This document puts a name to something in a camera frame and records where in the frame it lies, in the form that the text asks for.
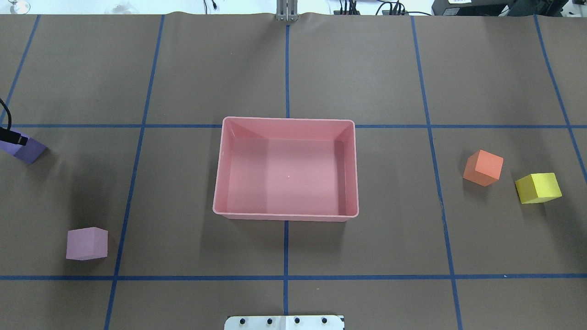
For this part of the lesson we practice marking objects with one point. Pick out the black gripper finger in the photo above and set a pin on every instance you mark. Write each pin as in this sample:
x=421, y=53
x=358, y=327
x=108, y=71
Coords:
x=12, y=137

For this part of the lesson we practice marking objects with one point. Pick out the purple foam block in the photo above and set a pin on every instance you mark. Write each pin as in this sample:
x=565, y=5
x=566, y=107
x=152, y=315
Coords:
x=27, y=153

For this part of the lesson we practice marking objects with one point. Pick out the orange foam block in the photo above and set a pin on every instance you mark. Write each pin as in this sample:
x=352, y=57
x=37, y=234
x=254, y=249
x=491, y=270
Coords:
x=483, y=168

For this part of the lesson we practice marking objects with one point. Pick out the pink plastic bin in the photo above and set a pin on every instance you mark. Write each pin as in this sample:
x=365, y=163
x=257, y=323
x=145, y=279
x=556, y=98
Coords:
x=287, y=169

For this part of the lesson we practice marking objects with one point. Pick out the light pink foam block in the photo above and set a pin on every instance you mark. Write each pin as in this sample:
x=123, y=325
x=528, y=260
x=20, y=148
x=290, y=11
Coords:
x=87, y=244

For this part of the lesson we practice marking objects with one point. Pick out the yellow foam block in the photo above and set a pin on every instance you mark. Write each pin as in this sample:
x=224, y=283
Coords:
x=538, y=188

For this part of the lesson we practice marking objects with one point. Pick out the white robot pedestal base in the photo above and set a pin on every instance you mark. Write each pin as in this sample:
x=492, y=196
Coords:
x=285, y=322

